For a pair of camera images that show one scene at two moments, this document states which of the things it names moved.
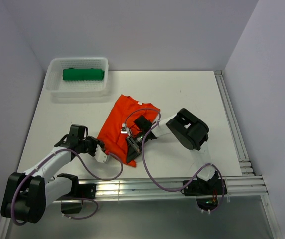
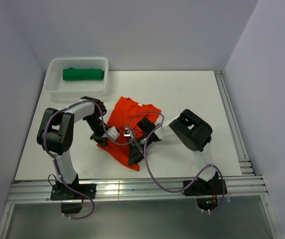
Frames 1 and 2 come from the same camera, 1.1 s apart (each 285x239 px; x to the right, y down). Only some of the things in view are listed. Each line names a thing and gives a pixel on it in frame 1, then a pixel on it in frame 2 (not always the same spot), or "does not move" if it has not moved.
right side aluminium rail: (246, 167) does not move
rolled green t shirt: (80, 74) does not move
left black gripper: (95, 142) -> (100, 138)
